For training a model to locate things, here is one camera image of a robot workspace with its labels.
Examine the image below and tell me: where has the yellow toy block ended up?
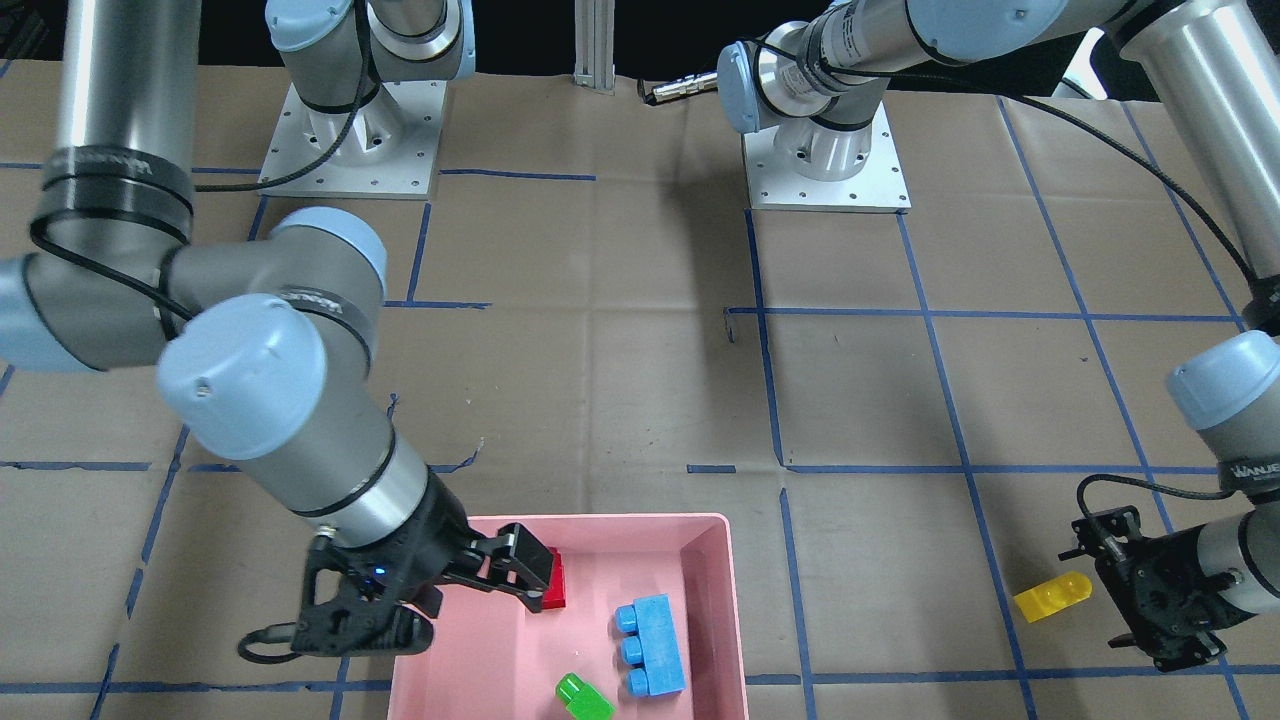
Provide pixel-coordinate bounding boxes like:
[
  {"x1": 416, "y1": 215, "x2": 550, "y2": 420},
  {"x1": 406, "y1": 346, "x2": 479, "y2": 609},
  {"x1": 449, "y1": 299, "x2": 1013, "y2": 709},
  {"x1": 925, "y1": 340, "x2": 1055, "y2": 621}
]
[{"x1": 1012, "y1": 571, "x2": 1093, "y2": 623}]

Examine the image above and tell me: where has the brown paper table cover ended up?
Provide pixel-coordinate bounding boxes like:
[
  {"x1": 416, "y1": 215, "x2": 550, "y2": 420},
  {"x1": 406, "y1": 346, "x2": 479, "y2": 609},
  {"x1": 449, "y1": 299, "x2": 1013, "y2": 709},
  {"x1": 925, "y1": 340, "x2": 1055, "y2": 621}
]
[{"x1": 3, "y1": 76, "x2": 1277, "y2": 719}]

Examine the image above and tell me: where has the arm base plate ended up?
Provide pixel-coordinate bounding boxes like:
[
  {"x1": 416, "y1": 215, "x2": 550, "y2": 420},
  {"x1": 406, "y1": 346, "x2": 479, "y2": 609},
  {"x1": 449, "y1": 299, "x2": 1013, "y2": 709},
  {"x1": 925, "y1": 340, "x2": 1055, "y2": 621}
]
[
  {"x1": 259, "y1": 81, "x2": 449, "y2": 200},
  {"x1": 742, "y1": 105, "x2": 913, "y2": 214}
]

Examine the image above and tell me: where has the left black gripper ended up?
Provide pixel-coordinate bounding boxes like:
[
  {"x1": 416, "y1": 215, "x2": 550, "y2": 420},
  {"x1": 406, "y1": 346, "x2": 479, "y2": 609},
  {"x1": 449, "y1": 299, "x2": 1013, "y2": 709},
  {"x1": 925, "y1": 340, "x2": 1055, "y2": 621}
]
[{"x1": 1070, "y1": 506, "x2": 1236, "y2": 673}]

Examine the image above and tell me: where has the green toy block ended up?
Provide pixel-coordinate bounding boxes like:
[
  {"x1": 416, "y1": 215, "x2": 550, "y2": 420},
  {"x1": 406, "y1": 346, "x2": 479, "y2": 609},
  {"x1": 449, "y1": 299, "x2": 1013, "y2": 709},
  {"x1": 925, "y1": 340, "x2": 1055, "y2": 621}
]
[{"x1": 556, "y1": 673, "x2": 616, "y2": 720}]

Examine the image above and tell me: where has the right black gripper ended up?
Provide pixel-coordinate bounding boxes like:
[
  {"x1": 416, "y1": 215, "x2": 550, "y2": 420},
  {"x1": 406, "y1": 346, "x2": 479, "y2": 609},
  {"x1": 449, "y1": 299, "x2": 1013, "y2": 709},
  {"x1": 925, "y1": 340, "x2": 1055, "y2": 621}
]
[{"x1": 291, "y1": 473, "x2": 556, "y2": 657}]

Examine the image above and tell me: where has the aluminium frame post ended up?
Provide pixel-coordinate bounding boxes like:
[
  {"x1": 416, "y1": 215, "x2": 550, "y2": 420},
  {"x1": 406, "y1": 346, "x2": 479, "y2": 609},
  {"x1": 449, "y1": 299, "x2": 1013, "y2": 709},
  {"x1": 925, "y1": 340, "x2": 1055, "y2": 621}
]
[{"x1": 572, "y1": 0, "x2": 616, "y2": 96}]

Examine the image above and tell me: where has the pink plastic box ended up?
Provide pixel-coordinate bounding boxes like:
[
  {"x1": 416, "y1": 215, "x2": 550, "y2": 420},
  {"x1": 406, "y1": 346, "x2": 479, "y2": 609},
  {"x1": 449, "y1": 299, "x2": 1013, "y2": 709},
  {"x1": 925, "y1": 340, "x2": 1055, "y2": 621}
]
[{"x1": 387, "y1": 512, "x2": 749, "y2": 719}]

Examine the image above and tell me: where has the blue toy block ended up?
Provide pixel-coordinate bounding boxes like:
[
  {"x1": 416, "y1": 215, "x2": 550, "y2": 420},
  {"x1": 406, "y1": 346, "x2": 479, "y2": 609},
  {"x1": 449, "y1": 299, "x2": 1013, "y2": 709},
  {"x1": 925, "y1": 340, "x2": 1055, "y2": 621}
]
[{"x1": 614, "y1": 594, "x2": 687, "y2": 698}]

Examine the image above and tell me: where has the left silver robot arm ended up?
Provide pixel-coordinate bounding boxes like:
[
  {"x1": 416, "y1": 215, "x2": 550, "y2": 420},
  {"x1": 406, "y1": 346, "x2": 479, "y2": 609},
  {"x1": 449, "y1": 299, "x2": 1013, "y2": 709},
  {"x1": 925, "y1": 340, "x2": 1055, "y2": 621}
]
[{"x1": 716, "y1": 1, "x2": 1277, "y2": 673}]

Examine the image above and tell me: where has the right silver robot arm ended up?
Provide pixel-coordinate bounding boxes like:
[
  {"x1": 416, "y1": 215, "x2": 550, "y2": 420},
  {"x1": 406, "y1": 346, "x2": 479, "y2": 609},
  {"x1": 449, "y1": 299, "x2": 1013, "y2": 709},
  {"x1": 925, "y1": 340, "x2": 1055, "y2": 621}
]
[{"x1": 3, "y1": 1, "x2": 556, "y2": 665}]

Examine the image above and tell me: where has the red toy block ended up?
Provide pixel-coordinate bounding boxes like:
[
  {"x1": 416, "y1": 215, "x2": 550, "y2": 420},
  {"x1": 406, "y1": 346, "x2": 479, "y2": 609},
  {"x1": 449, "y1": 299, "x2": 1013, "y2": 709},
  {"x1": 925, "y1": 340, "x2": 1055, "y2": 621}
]
[{"x1": 541, "y1": 547, "x2": 567, "y2": 611}]

